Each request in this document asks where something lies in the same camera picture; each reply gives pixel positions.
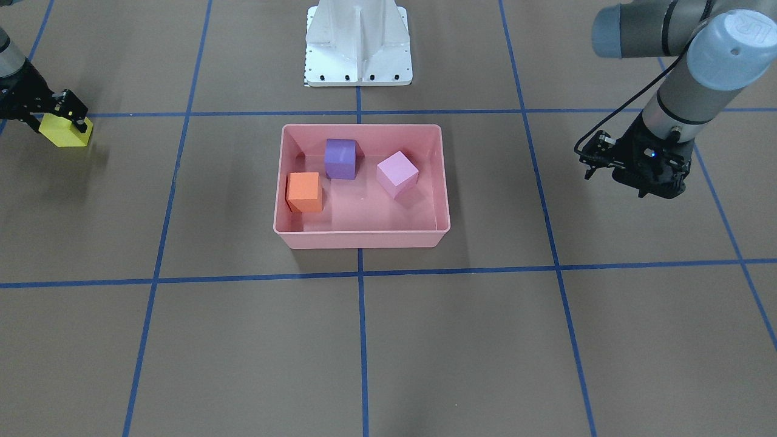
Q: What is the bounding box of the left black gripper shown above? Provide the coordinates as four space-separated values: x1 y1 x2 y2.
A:
611 115 694 199

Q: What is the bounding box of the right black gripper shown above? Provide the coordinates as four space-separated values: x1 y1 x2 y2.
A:
1 61 89 135

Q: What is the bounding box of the yellow foam block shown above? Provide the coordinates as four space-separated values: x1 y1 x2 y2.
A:
39 113 93 147

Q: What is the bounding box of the orange foam block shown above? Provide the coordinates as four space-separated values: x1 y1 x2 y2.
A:
285 172 323 213

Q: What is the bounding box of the pink foam block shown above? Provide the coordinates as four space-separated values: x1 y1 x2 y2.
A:
376 151 419 199

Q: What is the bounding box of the purple foam block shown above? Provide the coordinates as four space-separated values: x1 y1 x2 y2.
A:
324 138 357 180

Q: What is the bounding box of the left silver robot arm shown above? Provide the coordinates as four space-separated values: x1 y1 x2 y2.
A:
574 1 776 199

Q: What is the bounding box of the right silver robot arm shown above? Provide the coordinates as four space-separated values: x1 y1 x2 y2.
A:
1 29 88 134

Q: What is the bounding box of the pink plastic bin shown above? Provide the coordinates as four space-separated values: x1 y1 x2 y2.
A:
274 124 450 249

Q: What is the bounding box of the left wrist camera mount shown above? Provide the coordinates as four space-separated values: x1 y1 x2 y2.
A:
574 130 622 180

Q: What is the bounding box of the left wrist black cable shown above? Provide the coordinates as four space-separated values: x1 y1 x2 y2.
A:
573 58 690 158

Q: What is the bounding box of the white camera mast pillar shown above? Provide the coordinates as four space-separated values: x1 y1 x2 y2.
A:
304 1 413 87

